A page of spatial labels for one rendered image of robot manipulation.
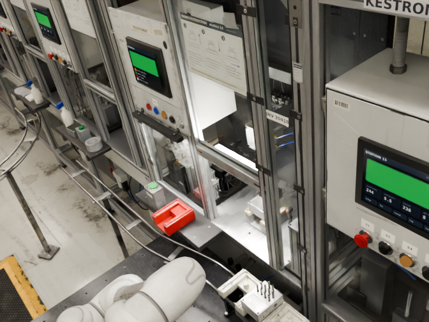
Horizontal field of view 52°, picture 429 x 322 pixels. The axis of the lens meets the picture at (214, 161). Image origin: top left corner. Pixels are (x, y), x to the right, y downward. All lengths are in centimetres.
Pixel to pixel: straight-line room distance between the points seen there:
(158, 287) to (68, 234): 244
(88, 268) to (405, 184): 263
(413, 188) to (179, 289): 68
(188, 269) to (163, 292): 10
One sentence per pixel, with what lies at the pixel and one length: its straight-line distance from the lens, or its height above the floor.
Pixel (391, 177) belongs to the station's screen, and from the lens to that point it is 109.
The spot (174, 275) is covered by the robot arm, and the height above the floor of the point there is 132.
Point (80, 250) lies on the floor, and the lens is 352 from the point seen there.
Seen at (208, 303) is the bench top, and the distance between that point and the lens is 205.
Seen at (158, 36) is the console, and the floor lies 177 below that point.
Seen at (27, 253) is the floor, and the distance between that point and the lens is 372.
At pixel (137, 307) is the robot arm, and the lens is 129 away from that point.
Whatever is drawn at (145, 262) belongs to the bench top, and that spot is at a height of 68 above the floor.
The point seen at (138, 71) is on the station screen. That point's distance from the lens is 187.
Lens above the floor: 231
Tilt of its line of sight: 35 degrees down
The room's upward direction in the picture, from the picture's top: 10 degrees counter-clockwise
